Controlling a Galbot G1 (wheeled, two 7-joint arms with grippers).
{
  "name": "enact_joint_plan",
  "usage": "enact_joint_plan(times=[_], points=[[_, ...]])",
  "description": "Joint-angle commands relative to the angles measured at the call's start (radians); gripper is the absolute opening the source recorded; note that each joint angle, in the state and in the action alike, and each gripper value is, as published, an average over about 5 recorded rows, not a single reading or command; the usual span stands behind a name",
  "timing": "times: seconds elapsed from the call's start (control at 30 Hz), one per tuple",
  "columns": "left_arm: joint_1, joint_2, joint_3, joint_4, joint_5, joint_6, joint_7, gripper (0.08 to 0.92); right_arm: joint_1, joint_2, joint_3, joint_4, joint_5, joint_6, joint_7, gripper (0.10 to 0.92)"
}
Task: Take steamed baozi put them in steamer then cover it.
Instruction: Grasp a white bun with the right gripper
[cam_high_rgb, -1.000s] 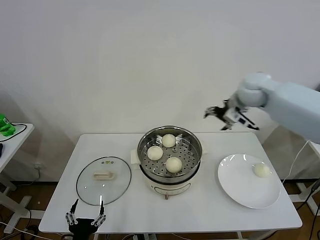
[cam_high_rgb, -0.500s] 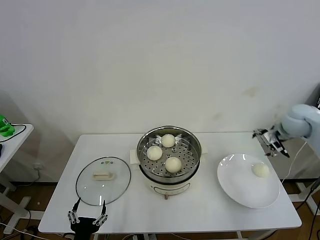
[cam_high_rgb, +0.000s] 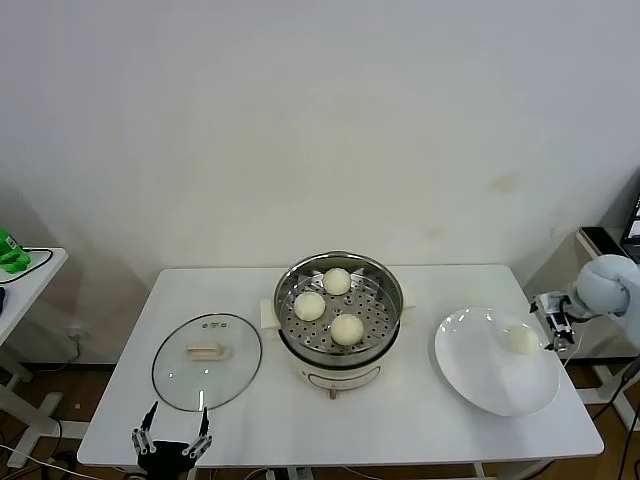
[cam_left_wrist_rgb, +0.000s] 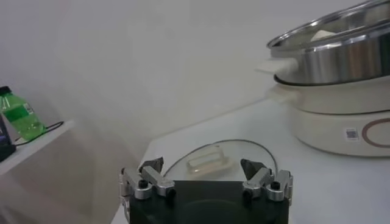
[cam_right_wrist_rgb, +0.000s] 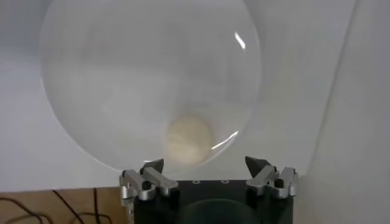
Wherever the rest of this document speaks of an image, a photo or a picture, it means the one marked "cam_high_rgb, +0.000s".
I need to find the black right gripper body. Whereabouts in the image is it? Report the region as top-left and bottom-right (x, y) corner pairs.
(549, 312), (576, 340)

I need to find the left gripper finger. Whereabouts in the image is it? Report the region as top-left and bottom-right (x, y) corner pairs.
(181, 407), (217, 458)
(130, 402), (159, 455)

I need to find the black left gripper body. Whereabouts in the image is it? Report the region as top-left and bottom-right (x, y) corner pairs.
(137, 439), (199, 476)

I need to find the white steamed baozi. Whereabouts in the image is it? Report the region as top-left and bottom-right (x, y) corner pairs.
(329, 313), (365, 347)
(293, 291), (327, 321)
(502, 324), (540, 356)
(322, 267), (351, 296)

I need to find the round glass pot lid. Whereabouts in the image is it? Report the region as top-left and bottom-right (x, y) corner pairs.
(151, 313), (264, 413)

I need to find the perforated stainless steel steamer basket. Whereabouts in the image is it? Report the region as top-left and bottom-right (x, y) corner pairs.
(273, 252), (404, 355)

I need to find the white side table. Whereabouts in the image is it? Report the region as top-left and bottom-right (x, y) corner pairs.
(0, 247), (70, 469)
(574, 227), (640, 431)

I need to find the large white round plate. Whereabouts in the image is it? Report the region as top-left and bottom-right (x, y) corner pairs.
(433, 306), (560, 417)

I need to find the black flat tablet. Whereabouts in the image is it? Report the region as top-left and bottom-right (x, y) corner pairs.
(578, 227), (629, 261)

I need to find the green plastic object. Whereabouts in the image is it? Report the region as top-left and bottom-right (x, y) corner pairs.
(0, 228), (32, 274)

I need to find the white charging cable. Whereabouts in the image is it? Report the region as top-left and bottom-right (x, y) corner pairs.
(562, 339), (584, 369)

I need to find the thick grey black cable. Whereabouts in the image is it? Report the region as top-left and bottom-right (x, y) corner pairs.
(589, 349), (640, 436)

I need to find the thin black looped cable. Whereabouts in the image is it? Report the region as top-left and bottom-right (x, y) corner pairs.
(0, 246), (54, 286)

